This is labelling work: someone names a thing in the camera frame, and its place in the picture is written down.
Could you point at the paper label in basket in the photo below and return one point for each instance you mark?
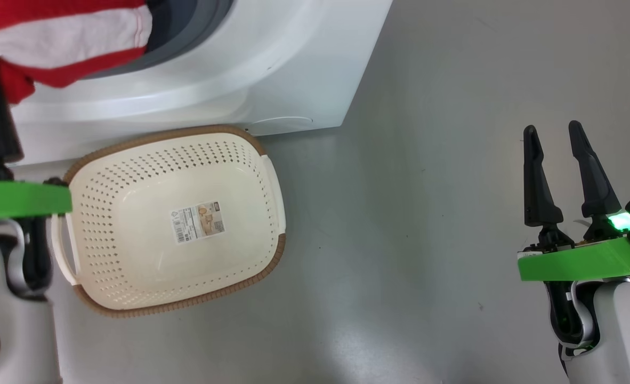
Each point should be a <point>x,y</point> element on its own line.
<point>198,222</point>

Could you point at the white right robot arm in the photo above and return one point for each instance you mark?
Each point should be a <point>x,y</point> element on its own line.
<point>624,330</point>

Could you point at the white front-load washing machine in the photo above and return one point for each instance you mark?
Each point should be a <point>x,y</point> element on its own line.
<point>293,53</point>

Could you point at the round filter cover panel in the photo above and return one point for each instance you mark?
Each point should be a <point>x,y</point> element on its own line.
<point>283,124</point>

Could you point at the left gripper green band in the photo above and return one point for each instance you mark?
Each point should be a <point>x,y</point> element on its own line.
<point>22,200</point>

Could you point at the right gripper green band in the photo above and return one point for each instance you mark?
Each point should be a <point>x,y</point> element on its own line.
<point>576,261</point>

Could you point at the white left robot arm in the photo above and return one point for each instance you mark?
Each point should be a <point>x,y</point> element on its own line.
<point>16,330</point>

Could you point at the red and white garment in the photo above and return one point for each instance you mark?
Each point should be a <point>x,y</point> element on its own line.
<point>54,37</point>

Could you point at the cream perforated laundry basket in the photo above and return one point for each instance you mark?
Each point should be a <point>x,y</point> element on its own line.
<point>150,213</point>

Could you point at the grey door gasket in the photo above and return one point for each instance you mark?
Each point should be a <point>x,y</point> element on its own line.
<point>187,26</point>

